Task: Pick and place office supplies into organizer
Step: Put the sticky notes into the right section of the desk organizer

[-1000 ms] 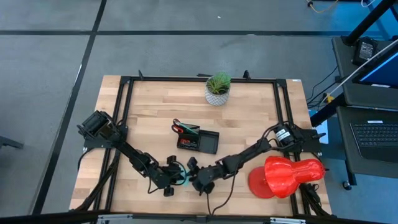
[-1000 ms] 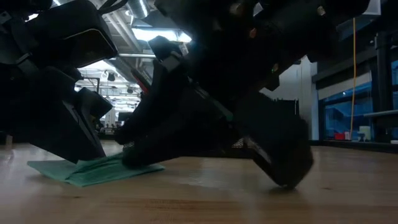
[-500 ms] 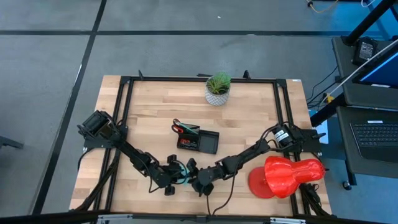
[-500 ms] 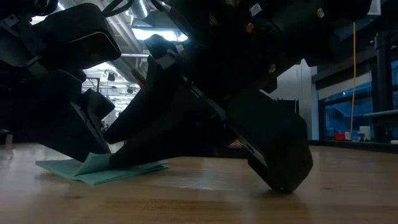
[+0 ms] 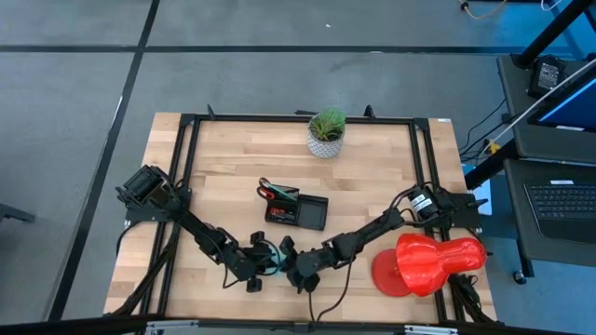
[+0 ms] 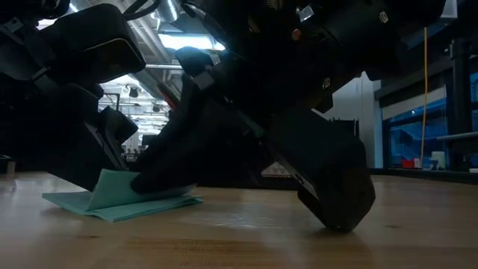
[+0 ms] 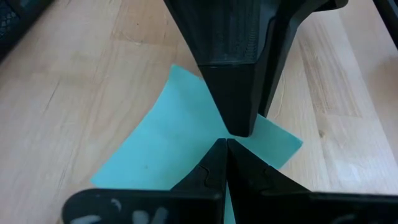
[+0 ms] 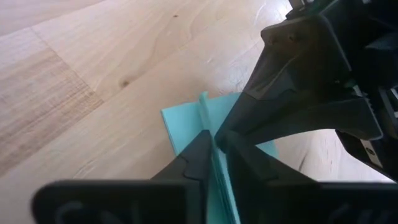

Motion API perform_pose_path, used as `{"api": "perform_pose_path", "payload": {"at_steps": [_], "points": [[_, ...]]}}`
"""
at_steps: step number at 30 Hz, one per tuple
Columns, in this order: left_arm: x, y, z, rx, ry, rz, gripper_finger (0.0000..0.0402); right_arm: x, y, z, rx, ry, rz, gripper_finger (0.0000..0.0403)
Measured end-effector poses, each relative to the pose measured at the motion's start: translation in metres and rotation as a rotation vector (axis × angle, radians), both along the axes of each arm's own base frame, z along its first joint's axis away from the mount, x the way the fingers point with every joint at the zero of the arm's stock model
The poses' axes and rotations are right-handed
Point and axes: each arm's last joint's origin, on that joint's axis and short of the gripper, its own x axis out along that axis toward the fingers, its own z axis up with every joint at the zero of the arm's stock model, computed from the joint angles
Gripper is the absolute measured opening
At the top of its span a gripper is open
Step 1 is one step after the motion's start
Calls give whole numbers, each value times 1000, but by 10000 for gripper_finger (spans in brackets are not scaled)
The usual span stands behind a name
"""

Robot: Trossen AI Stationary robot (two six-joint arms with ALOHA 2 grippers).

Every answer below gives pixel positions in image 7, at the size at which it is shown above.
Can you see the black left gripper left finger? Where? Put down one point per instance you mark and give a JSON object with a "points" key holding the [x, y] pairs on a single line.
{"points": [[155, 208]]}

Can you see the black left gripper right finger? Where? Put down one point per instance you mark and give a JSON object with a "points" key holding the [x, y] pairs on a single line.
{"points": [[295, 208]]}

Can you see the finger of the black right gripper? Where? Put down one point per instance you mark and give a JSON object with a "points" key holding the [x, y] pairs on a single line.
{"points": [[230, 77], [286, 25]]}

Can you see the blue sticky note pad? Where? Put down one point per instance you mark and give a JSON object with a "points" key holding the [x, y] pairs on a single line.
{"points": [[174, 137]]}

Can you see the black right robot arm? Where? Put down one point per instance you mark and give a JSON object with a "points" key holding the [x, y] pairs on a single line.
{"points": [[390, 15]]}

